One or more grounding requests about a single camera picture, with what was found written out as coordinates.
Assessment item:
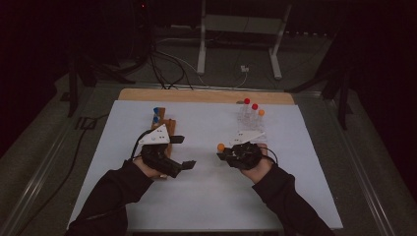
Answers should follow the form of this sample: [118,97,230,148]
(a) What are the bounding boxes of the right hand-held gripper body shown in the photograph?
[223,130,267,171]

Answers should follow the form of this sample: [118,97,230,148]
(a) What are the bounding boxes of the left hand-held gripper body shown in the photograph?
[137,123,184,179]

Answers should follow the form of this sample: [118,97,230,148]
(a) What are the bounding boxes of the wooden test tube rack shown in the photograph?
[149,106,177,180]

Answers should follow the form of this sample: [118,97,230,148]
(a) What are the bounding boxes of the clear plastic test tube rack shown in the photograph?
[237,101,268,146]

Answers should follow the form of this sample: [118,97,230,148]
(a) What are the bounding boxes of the person's right hand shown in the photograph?
[240,143,275,185]

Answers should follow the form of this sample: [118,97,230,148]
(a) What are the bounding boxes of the person's left hand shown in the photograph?
[132,156,165,180]

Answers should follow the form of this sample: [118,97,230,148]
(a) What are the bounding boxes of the white table sheet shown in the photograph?
[66,99,344,231]

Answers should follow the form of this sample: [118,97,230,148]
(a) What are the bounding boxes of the black tripod stand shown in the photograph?
[59,53,136,119]
[284,57,354,131]

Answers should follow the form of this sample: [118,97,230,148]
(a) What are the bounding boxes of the dark equipment with red light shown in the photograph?
[97,0,155,68]

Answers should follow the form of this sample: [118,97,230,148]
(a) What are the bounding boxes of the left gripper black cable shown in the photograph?
[130,129,152,162]

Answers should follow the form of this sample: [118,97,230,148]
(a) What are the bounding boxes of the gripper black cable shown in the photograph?
[261,147,279,165]
[130,129,152,162]

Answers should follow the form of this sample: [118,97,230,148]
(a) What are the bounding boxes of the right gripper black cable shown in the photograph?
[261,147,279,165]

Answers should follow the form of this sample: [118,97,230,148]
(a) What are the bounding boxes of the white floor cable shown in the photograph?
[156,36,249,89]

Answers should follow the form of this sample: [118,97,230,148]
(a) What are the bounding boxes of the black floor cables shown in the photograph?
[148,45,195,91]

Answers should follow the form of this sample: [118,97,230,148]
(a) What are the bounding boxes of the long black floor cable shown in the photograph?
[18,112,110,236]

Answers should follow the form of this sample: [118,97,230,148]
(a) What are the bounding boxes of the white metal stand frame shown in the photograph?
[196,0,293,81]

